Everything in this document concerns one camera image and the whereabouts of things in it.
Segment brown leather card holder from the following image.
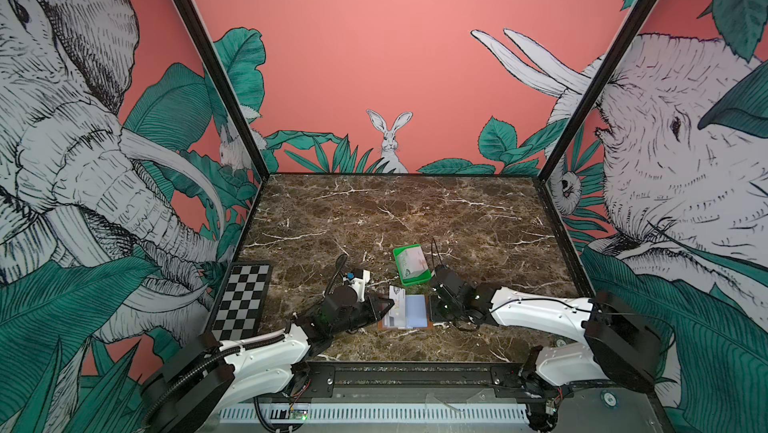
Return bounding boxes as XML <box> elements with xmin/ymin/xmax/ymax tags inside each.
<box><xmin>378</xmin><ymin>294</ymin><xmax>432</xmax><ymax>330</ymax></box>

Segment green plastic tray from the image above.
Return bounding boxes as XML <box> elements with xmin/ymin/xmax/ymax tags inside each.
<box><xmin>393</xmin><ymin>244</ymin><xmax>432</xmax><ymax>286</ymax></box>

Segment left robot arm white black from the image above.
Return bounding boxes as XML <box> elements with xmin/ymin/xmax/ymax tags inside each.
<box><xmin>140</xmin><ymin>285</ymin><xmax>396</xmax><ymax>432</ymax></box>

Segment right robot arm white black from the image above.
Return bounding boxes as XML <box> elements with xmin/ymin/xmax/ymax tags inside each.
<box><xmin>430</xmin><ymin>265</ymin><xmax>661</xmax><ymax>399</ymax></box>

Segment stack of credit cards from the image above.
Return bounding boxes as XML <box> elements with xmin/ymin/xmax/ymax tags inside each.
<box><xmin>400</xmin><ymin>247</ymin><xmax>428</xmax><ymax>280</ymax></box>

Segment black white checkerboard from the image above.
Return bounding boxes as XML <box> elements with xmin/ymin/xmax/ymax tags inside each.
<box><xmin>205</xmin><ymin>261</ymin><xmax>272</xmax><ymax>341</ymax></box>

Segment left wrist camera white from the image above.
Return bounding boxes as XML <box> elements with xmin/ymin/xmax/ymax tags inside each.
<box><xmin>345</xmin><ymin>268</ymin><xmax>371</xmax><ymax>302</ymax></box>

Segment left camera black cable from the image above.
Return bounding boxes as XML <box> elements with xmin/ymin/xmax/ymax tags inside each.
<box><xmin>325</xmin><ymin>252</ymin><xmax>350</xmax><ymax>296</ymax></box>

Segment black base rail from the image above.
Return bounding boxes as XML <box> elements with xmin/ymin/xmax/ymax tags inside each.
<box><xmin>287</xmin><ymin>360</ymin><xmax>607</xmax><ymax>401</ymax></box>

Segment white slotted cable duct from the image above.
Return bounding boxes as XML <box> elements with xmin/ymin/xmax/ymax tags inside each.
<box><xmin>221</xmin><ymin>402</ymin><xmax>529</xmax><ymax>426</ymax></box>

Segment left black frame post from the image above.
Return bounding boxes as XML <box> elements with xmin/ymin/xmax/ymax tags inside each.
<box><xmin>172</xmin><ymin>0</ymin><xmax>270</xmax><ymax>182</ymax></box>

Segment black frame post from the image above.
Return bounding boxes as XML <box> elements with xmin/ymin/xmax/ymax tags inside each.
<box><xmin>172</xmin><ymin>0</ymin><xmax>270</xmax><ymax>182</ymax></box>
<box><xmin>537</xmin><ymin>0</ymin><xmax>658</xmax><ymax>182</ymax></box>

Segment right black frame post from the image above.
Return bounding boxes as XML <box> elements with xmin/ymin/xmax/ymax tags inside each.
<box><xmin>537</xmin><ymin>0</ymin><xmax>658</xmax><ymax>182</ymax></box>

